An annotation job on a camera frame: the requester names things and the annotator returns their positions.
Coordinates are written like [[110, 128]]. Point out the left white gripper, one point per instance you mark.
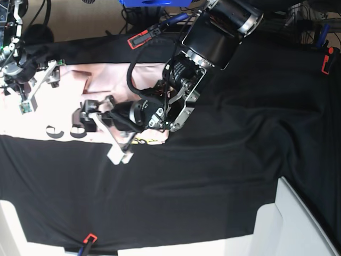
[[101, 116]]

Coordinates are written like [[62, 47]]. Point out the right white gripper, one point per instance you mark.
[[25, 81]]

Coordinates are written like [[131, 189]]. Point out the pink T-shirt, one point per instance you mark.
[[52, 119]]

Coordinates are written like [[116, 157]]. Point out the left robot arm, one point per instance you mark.
[[211, 41]]

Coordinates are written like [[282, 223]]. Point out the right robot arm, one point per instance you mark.
[[13, 45]]

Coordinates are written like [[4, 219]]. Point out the blue plastic box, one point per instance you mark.
[[157, 3]]

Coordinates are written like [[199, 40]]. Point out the orange blue clamp top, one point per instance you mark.
[[154, 31]]

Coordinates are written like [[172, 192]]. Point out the orange blue clamp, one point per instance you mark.
[[321, 43], [87, 244], [154, 31]]

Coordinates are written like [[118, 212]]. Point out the orange blue clamp bottom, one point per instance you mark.
[[87, 244]]

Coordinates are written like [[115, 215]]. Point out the black table cloth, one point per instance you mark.
[[272, 113]]

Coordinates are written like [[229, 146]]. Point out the orange blue clamp right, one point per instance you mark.
[[321, 43]]

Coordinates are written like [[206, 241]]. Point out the white table frame left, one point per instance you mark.
[[13, 240]]

